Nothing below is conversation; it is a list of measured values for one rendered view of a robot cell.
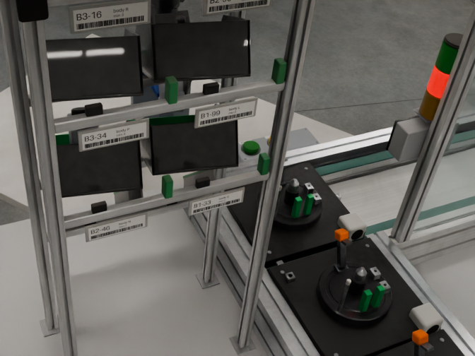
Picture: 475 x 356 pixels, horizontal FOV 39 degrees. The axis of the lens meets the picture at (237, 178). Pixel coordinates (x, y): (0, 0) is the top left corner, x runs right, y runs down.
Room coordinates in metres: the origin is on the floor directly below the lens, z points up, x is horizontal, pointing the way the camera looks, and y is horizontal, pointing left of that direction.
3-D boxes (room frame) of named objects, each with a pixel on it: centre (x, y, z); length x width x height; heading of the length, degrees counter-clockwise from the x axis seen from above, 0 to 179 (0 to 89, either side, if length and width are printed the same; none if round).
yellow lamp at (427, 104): (1.03, -0.34, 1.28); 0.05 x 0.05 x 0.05
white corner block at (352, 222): (1.00, -0.25, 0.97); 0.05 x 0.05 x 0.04; 30
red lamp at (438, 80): (1.03, -0.34, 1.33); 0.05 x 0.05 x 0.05
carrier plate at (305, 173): (1.04, -0.12, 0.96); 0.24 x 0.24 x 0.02; 30
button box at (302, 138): (1.27, -0.08, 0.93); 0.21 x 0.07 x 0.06; 120
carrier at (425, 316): (0.82, -0.25, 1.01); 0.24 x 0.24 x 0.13; 30
